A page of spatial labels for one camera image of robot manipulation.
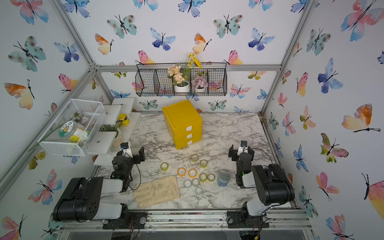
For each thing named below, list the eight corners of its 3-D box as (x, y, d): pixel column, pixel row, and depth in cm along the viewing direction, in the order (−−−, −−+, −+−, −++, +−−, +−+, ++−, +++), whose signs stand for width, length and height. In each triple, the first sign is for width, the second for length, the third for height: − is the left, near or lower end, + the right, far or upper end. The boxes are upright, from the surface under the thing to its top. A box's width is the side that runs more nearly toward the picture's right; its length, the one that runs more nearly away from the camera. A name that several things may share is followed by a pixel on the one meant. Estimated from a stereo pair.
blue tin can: (217, 187, 86) (219, 182, 80) (216, 176, 91) (218, 170, 84) (228, 187, 86) (230, 182, 80) (226, 176, 91) (229, 170, 84)
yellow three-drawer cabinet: (178, 153, 100) (174, 133, 82) (166, 130, 113) (160, 108, 95) (203, 142, 106) (204, 120, 88) (189, 121, 118) (187, 98, 101)
